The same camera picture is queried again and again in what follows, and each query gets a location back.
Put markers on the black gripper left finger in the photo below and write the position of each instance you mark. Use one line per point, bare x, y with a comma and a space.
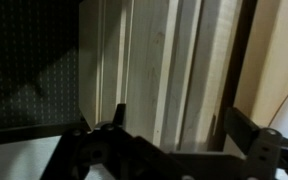
117, 153

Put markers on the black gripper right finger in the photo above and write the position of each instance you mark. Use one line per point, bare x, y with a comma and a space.
267, 150

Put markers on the wooden pull out table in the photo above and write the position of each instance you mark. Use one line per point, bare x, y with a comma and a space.
210, 66

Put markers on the light wooden drawer cabinet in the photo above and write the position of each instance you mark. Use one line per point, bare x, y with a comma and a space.
144, 66

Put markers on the black perforated base board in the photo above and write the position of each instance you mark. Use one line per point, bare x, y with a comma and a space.
27, 60

